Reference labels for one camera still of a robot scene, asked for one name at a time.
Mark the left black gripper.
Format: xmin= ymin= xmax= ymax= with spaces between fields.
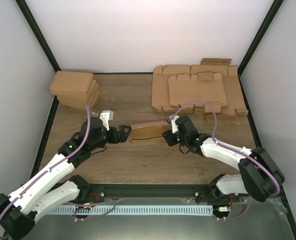
xmin=91 ymin=126 xmax=132 ymax=151

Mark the brown cardboard box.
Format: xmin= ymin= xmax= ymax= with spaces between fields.
xmin=130 ymin=120 xmax=171 ymax=145

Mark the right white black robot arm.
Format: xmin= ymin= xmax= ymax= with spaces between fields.
xmin=162 ymin=115 xmax=285 ymax=202

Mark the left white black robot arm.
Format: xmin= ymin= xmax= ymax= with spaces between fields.
xmin=0 ymin=113 xmax=131 ymax=240

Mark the folded cardboard box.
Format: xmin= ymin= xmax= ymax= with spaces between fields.
xmin=57 ymin=84 xmax=99 ymax=102
xmin=59 ymin=96 xmax=99 ymax=110
xmin=57 ymin=90 xmax=100 ymax=105
xmin=54 ymin=80 xmax=97 ymax=98
xmin=50 ymin=71 xmax=93 ymax=97

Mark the bottom folded cardboard box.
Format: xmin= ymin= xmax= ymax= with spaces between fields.
xmin=59 ymin=96 xmax=99 ymax=110

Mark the top folded cardboard box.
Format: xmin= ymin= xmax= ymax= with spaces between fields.
xmin=50 ymin=71 xmax=93 ymax=97

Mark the pile of flat cardboard blanks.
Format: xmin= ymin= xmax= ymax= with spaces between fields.
xmin=151 ymin=58 xmax=248 ymax=124

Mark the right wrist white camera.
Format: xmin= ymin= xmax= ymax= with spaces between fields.
xmin=167 ymin=115 xmax=179 ymax=134

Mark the wrist white camera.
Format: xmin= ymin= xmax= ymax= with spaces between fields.
xmin=167 ymin=115 xmax=179 ymax=134
xmin=99 ymin=110 xmax=114 ymax=130

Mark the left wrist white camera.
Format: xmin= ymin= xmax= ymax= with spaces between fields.
xmin=99 ymin=110 xmax=114 ymax=130

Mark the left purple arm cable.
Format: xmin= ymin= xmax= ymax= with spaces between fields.
xmin=0 ymin=104 xmax=117 ymax=240

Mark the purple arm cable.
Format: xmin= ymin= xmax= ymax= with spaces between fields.
xmin=0 ymin=104 xmax=117 ymax=240
xmin=169 ymin=99 xmax=281 ymax=221

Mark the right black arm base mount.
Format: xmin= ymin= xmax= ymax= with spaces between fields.
xmin=193 ymin=184 xmax=238 ymax=204

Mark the black aluminium frame rail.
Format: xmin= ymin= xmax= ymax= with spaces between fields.
xmin=20 ymin=183 xmax=283 ymax=201

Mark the light blue slotted cable duct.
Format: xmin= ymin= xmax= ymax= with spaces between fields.
xmin=49 ymin=204 xmax=213 ymax=216

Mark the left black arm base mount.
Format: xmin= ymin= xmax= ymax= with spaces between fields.
xmin=72 ymin=184 xmax=108 ymax=204

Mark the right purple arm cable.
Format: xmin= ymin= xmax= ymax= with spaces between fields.
xmin=169 ymin=99 xmax=281 ymax=221

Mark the left black corner frame post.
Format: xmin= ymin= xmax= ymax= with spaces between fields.
xmin=15 ymin=0 xmax=61 ymax=72

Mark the black corner frame post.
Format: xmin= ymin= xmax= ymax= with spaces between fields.
xmin=15 ymin=0 xmax=61 ymax=72
xmin=240 ymin=0 xmax=285 ymax=74

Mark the right black corner frame post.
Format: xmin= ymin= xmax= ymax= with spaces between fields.
xmin=240 ymin=0 xmax=285 ymax=74

